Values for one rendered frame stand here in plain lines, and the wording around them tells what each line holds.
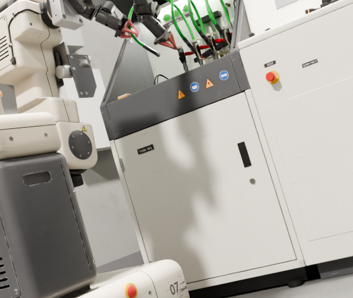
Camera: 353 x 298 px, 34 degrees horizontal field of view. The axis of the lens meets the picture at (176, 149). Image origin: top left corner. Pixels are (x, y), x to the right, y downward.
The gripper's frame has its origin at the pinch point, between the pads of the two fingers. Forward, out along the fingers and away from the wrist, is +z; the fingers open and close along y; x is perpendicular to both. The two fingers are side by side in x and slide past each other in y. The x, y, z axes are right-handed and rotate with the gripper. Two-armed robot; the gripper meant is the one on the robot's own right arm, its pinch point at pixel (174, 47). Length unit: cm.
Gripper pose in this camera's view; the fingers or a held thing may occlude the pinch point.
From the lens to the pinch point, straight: 267.4
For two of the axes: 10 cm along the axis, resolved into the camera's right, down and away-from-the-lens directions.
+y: 2.7, -7.2, 6.4
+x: -6.9, 3.2, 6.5
